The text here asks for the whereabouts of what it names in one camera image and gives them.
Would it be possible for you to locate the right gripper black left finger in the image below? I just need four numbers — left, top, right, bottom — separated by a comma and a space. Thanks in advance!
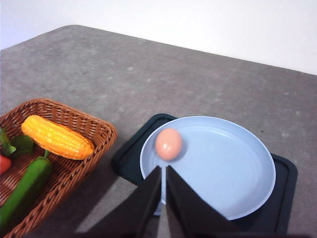
82, 166, 161, 238

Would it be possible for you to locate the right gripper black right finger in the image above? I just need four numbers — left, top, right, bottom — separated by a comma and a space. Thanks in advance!
166, 166, 245, 238

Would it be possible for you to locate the light blue plate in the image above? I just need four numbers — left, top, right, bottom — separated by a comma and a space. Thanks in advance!
140, 116, 276, 220

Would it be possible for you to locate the brown egg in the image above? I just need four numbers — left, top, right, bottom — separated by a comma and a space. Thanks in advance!
155, 128, 182, 161

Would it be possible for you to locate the brown wicker basket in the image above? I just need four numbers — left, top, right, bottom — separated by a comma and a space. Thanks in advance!
0, 98, 116, 238

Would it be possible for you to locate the dark green tray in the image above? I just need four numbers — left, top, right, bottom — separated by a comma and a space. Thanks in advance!
112, 113, 298, 235

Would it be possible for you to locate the green toy pepper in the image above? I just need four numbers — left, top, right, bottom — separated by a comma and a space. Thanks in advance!
0, 150, 52, 231

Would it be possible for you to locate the yellow toy corn cob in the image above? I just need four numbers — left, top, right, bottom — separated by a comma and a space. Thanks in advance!
21, 115, 95, 160

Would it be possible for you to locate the green toy leaf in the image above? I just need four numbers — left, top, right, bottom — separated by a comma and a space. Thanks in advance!
0, 127, 34, 155

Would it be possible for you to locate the red toy tomato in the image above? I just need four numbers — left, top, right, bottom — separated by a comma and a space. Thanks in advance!
0, 155, 12, 175

